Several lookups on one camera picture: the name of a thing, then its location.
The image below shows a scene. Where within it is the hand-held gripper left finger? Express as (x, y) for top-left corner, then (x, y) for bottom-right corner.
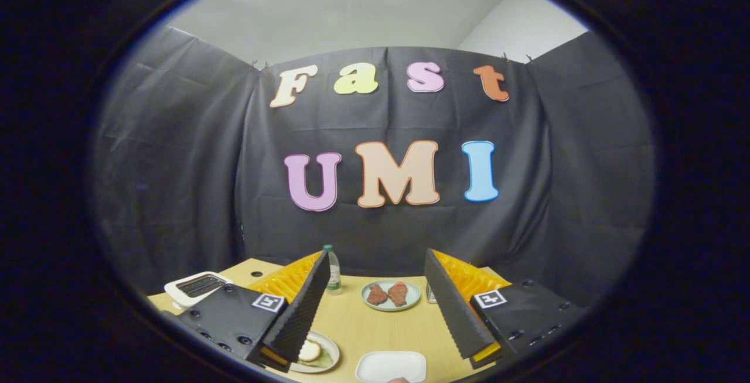
(176, 249), (332, 372)

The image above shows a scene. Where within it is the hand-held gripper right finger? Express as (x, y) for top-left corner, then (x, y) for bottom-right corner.
(423, 248), (589, 370)

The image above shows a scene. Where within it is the white bread slice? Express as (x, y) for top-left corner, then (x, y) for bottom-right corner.
(298, 339), (322, 363)

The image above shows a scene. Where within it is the beige round plate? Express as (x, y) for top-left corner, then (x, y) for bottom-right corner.
(287, 330), (341, 374)

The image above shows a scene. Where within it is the clear plastic water bottle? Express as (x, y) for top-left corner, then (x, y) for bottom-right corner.
(323, 245), (342, 296)

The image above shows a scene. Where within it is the pale green oval plate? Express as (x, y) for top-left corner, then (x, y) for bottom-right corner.
(360, 279), (422, 312)

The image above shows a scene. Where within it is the white square plate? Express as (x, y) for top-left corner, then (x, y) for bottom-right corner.
(355, 350), (427, 383)

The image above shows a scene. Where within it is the white toaster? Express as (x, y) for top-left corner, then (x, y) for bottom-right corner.
(164, 271), (234, 312)

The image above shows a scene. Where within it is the black backdrop cloth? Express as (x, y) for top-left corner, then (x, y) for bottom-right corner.
(88, 25), (657, 307)

